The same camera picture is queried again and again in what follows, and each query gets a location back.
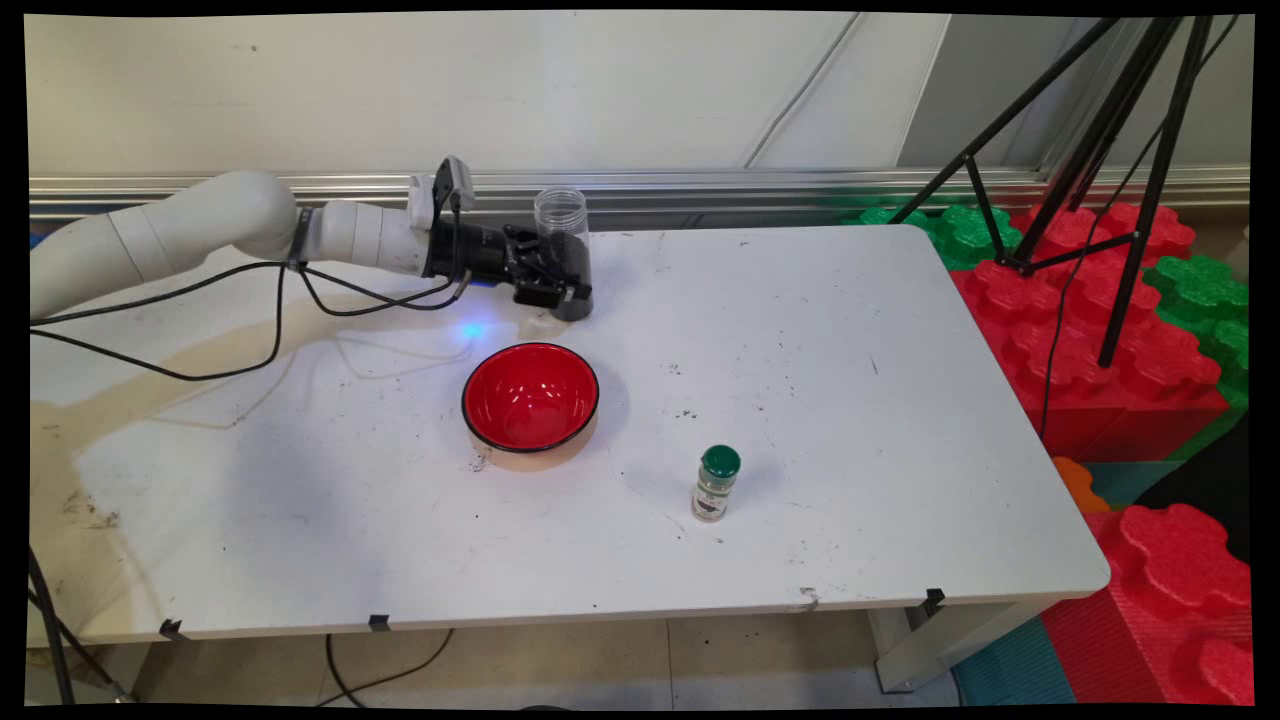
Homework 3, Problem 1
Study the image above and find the long black arm cable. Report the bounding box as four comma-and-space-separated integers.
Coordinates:
30, 260, 293, 384

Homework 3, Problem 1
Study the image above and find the orange foam block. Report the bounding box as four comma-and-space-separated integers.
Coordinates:
1051, 457, 1112, 517

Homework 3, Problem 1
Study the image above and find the black tripod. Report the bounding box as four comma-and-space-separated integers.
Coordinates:
887, 14, 1217, 370

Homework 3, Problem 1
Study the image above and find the spice bottle with green lid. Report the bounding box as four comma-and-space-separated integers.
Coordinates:
690, 444, 744, 524

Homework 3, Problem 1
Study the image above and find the teal foam floor mat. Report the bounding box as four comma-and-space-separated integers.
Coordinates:
948, 460, 1188, 707

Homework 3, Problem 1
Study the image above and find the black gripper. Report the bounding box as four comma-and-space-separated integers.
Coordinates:
424, 217, 594, 310

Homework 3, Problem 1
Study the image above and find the clear jar with black seeds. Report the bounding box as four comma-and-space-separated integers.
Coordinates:
534, 187, 596, 324

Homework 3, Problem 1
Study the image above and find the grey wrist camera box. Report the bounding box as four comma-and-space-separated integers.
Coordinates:
406, 155, 477, 233

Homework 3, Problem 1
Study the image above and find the white table leg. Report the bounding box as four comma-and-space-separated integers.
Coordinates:
866, 598, 1043, 694

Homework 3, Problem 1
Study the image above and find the red bowl with black rim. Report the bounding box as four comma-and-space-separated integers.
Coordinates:
461, 341, 603, 473

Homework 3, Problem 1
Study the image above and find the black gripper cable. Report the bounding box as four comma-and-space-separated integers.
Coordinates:
297, 264, 473, 318

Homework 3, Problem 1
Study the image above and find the black cable bundle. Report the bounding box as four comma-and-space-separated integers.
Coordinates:
30, 546, 133, 704

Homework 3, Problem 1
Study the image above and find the grey wall cable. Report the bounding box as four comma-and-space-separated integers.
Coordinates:
743, 12, 864, 171

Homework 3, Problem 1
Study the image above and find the black floor cable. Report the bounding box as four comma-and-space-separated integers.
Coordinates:
324, 627, 457, 710

